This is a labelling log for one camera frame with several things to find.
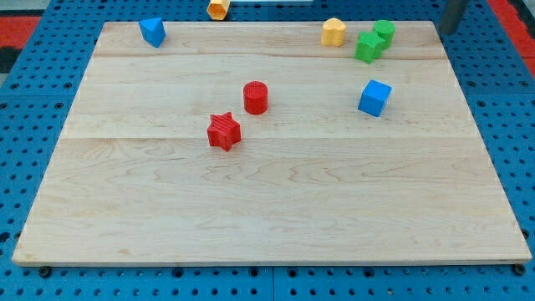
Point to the blue cube block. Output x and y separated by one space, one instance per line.
374 98

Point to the yellow hexagon block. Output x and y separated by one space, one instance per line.
218 9

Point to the green cylinder block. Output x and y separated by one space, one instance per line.
386 30

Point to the red cylinder block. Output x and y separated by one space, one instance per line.
255 96

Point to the wooden board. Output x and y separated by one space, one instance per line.
133 181

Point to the red star block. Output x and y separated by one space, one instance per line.
223 131

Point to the blue triangle block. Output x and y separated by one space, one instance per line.
153 31

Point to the green star block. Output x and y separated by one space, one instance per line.
369 47

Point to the yellow heart block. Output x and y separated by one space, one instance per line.
333 32

